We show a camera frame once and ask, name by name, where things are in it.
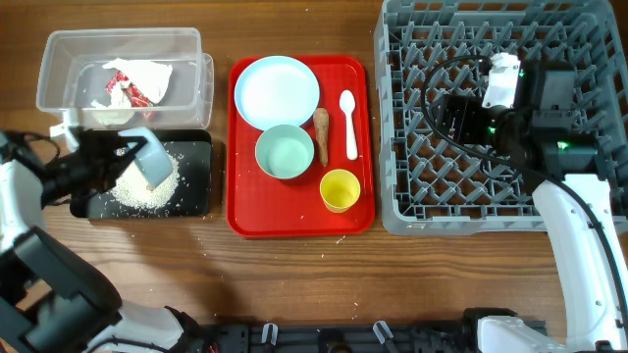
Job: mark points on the brown carrot piece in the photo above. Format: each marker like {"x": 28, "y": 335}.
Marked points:
{"x": 321, "y": 124}

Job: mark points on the grey dishwasher rack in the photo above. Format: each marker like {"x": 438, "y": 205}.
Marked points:
{"x": 422, "y": 51}

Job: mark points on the pile of rice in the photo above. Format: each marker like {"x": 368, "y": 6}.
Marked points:
{"x": 132, "y": 188}

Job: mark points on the clear plastic bin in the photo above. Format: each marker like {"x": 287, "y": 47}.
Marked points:
{"x": 71, "y": 74}

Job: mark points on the crumpled white paper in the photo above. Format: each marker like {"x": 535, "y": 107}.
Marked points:
{"x": 151, "y": 78}

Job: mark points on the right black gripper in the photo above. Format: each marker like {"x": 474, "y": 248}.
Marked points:
{"x": 468, "y": 108}

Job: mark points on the small light blue bowl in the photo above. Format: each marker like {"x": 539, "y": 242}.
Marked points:
{"x": 152, "y": 158}

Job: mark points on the red snack wrapper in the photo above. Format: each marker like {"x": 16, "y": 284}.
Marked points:
{"x": 124, "y": 95}

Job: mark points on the yellow plastic cup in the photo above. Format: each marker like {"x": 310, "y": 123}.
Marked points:
{"x": 339, "y": 189}

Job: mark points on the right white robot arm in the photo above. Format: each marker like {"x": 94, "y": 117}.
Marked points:
{"x": 525, "y": 121}

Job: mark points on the black waste tray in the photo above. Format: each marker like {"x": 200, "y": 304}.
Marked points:
{"x": 193, "y": 150}

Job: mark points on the green bowl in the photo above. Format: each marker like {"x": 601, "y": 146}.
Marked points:
{"x": 284, "y": 151}

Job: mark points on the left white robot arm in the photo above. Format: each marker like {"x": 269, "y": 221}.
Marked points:
{"x": 51, "y": 299}

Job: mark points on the white plastic spoon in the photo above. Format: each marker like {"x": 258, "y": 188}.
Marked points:
{"x": 347, "y": 105}

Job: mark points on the large light blue plate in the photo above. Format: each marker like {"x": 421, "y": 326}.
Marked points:
{"x": 276, "y": 90}

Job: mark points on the red plastic tray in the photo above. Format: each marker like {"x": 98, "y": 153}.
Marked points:
{"x": 258, "y": 205}

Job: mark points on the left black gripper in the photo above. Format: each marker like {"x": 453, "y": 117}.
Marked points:
{"x": 105, "y": 147}

